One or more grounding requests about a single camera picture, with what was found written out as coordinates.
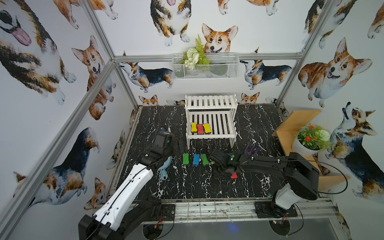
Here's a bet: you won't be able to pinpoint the red eraser bottom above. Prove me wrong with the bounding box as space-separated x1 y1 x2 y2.
197 124 205 135
231 173 238 180

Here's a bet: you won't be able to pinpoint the green eraser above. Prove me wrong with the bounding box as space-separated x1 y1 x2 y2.
200 154 210 166
183 153 190 165

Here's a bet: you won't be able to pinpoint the yellow eraser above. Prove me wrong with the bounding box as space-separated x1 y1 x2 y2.
191 123 198 134
203 123 212 134

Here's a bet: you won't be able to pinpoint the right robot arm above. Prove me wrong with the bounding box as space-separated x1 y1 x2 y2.
208 149 320 211

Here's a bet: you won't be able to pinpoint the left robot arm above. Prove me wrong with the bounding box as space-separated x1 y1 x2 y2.
78 131 184 240

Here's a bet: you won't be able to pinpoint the white wooden two-tier shelf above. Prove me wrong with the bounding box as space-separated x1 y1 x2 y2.
185 94 238 149

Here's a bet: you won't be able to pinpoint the wooden corner shelf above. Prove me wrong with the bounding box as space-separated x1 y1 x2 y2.
273 110 351 192

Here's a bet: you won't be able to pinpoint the potted plant red flowers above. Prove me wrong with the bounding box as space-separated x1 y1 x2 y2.
292 123 333 157

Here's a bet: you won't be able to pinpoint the green fern white flowers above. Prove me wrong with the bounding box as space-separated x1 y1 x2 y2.
180 35 210 70

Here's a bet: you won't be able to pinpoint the purple toy rake pink handle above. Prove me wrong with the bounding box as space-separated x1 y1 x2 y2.
244 143 260 156

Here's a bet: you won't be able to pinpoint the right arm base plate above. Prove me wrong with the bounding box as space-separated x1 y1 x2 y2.
254 201 298 219

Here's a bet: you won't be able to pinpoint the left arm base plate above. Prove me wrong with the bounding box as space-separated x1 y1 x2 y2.
131 203 176 224

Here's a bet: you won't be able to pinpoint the white wire wall basket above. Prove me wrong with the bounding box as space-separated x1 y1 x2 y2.
172 53 240 80

